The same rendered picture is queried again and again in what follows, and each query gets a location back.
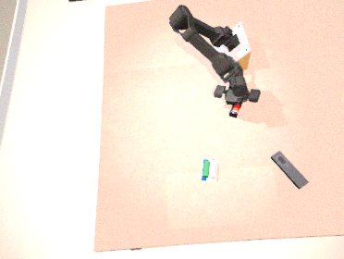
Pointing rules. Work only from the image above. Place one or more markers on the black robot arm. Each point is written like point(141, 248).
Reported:
point(182, 19)

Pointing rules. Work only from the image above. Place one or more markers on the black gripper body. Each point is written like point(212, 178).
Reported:
point(252, 96)

